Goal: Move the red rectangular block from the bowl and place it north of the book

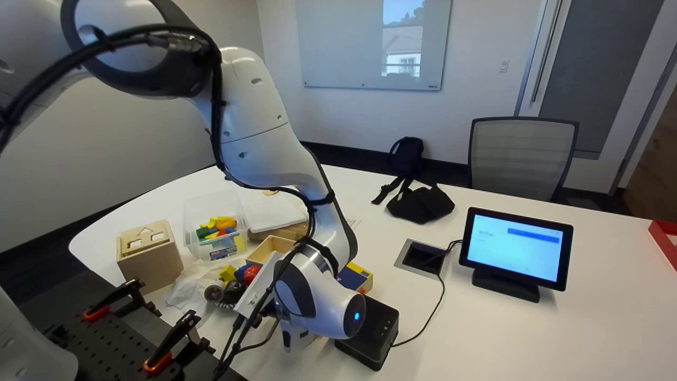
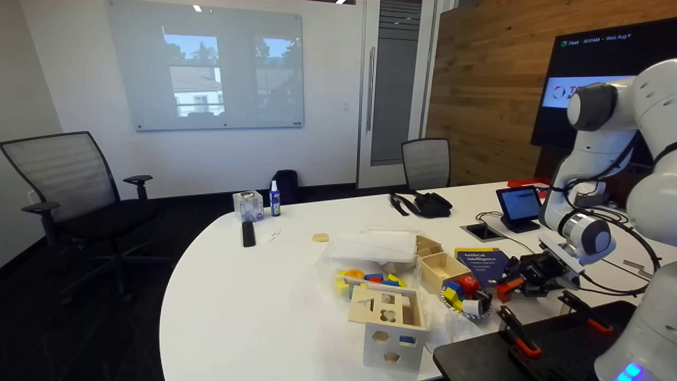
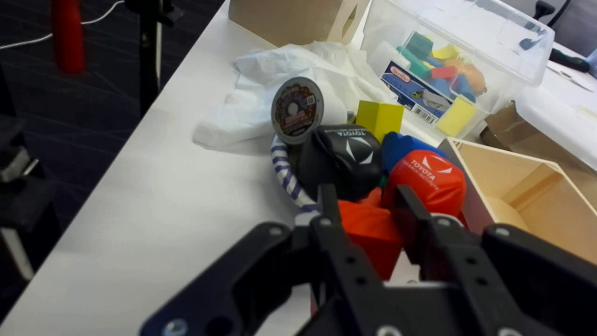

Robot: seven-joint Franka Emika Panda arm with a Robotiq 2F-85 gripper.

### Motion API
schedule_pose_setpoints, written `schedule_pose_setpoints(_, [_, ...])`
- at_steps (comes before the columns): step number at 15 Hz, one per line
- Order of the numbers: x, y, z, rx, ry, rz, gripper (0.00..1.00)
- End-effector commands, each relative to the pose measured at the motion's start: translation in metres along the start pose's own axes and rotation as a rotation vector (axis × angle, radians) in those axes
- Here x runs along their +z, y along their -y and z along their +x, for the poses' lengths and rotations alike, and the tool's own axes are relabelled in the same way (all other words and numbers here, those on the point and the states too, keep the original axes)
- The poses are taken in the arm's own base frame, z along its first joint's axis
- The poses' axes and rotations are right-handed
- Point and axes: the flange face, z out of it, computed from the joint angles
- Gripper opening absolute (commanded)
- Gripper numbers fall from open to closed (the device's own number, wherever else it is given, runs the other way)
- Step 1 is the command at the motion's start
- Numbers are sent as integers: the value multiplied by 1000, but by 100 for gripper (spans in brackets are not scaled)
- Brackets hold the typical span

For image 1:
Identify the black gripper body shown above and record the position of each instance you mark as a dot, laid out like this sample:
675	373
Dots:
222	293

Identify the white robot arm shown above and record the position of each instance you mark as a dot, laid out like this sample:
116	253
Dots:
255	120

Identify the black white patterned bowl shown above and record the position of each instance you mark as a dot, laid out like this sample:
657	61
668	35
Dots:
247	286

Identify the red round wooden block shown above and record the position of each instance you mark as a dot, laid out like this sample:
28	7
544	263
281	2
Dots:
249	271

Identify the green wooden block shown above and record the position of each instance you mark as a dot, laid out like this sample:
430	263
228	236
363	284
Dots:
204	229

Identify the crumpled clear plastic bag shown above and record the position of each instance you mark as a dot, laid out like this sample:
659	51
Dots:
186	290

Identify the small open wooden tray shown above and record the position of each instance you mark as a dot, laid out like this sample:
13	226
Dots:
272	245

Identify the black orange bar clamp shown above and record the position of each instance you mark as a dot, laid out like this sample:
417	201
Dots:
172	345
114	299

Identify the wooden shape sorter box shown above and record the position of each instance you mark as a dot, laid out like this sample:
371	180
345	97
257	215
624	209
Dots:
149	257

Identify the clear plastic container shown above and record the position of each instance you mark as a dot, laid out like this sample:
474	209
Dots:
214	213

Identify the white folded cloth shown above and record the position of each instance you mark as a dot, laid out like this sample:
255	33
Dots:
272	210

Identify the black perforated mounting board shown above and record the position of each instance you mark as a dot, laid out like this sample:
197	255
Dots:
106	351

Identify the black plastic box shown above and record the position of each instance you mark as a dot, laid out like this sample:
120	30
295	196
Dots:
374	339

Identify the black tablet stand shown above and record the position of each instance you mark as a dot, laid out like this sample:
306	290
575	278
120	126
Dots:
504	289

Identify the black tablet screen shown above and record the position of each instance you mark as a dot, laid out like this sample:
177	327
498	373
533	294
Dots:
517	246

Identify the grey mesh office chair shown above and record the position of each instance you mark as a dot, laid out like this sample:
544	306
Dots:
522	160

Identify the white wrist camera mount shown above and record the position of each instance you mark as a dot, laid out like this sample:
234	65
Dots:
255	286

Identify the glass wall whiteboard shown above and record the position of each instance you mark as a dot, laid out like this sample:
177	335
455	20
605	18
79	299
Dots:
353	43

